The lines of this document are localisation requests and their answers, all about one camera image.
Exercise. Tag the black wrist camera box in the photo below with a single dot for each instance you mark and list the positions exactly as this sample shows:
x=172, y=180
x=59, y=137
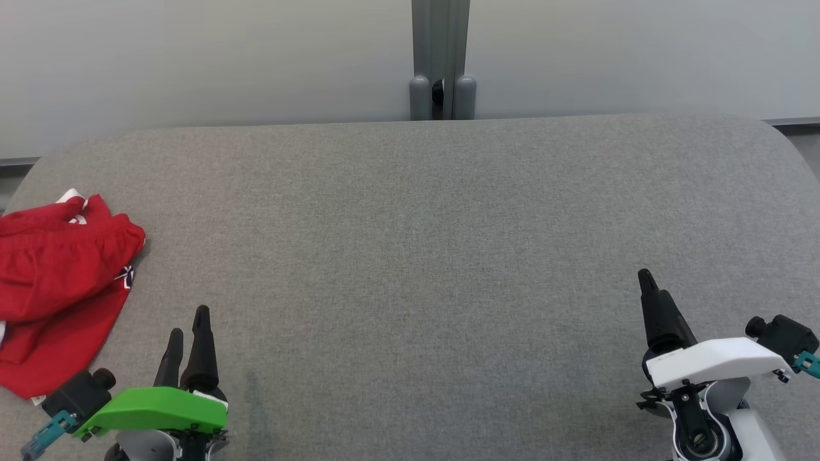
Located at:
x=781, y=336
x=77, y=394

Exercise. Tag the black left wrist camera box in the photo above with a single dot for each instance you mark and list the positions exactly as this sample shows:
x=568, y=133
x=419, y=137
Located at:
x=77, y=394

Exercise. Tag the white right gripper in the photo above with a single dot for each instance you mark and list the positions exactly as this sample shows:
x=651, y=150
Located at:
x=711, y=362

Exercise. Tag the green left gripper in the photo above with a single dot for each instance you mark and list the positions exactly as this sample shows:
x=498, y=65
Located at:
x=160, y=410

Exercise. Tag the grey partition post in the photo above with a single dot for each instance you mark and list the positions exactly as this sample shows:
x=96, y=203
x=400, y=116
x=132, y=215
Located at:
x=462, y=38
x=423, y=38

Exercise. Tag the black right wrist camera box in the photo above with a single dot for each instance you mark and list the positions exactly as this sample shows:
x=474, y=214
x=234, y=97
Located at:
x=781, y=336

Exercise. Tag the red shorts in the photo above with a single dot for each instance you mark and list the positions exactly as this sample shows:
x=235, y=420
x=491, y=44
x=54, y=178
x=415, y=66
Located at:
x=57, y=256

